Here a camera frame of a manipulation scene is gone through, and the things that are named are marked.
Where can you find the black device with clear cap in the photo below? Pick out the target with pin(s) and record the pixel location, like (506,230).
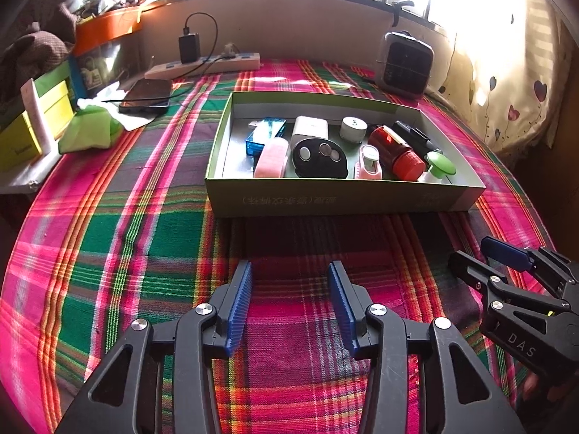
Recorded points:
(414,138)

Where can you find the orange box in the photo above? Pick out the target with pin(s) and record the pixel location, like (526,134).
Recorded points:
(104,31)

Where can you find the black round case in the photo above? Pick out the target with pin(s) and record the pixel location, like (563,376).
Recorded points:
(319,158)

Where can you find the blue box with glossy picture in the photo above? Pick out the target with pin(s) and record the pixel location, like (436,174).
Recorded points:
(77,79)

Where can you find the black power adapter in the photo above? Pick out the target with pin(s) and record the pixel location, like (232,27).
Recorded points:
(189,49)

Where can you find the black smartphone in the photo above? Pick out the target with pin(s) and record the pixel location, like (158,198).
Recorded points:
(147,95)

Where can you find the pile of clutter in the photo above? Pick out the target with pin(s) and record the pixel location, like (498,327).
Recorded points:
(90,2)

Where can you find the plaid blanket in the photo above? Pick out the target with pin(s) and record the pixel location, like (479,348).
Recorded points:
(135,235)

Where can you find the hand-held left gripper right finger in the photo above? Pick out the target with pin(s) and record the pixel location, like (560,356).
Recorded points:
(341,307)

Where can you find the green-lidded small jar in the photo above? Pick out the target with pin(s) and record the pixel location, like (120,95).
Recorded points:
(438,165)

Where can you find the yellow green cardboard box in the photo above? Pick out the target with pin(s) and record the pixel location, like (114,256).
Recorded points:
(18,140)

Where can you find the heart print curtain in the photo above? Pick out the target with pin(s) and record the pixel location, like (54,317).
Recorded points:
(511,54)

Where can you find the blue translucent plug adapter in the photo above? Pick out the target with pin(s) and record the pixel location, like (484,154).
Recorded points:
(267,135)

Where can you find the small white plug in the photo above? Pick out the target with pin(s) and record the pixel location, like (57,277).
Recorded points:
(230,49)

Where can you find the white tube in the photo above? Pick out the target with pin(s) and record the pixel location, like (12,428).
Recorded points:
(36,117)

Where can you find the pink fuzzy case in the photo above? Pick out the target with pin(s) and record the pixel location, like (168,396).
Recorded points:
(271,158)

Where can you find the brown checked cloth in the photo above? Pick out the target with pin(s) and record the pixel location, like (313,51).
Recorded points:
(31,47)

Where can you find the red-capped brown bottle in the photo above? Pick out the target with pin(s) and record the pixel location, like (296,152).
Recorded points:
(393,151)

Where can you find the person's right hand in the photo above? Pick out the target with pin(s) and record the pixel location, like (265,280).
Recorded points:
(531,382)

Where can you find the pink and white small bottle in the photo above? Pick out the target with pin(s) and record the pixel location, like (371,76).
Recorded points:
(368,167)

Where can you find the white charger plug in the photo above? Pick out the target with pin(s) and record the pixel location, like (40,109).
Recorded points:
(310,129)

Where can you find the green packet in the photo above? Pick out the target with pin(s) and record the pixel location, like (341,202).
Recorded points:
(88,129)

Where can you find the grey space heater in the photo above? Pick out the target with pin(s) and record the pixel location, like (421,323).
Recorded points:
(402,65)

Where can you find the white paper sheet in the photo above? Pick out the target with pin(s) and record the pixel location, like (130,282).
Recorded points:
(131,122)

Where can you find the white power strip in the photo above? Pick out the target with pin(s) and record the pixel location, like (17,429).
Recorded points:
(235,62)

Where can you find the small white-lidded jar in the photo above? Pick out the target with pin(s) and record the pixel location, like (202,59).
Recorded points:
(353,126)

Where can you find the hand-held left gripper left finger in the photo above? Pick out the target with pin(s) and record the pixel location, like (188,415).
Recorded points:
(239,307)

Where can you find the green cardboard tray box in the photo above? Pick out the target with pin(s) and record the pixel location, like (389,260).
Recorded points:
(316,199)

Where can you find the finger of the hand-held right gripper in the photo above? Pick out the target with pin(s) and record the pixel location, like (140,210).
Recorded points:
(502,251)
(470,266)

